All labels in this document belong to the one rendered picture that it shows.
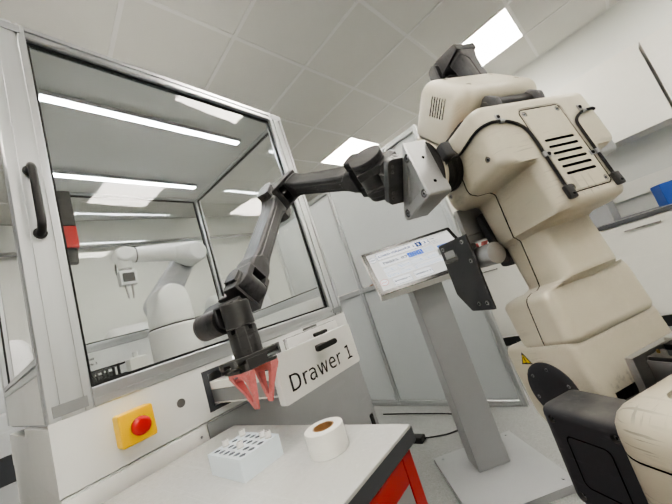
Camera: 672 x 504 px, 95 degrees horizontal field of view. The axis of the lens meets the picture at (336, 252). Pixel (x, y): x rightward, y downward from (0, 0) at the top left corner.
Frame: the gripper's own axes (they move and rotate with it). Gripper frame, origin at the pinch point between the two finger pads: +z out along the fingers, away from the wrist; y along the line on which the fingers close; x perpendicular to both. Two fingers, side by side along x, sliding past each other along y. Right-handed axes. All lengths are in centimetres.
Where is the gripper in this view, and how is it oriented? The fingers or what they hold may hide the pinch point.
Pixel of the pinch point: (263, 400)
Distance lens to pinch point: 67.1
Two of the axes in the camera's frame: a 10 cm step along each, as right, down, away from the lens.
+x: 6.9, -3.6, -6.3
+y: -6.4, 1.0, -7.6
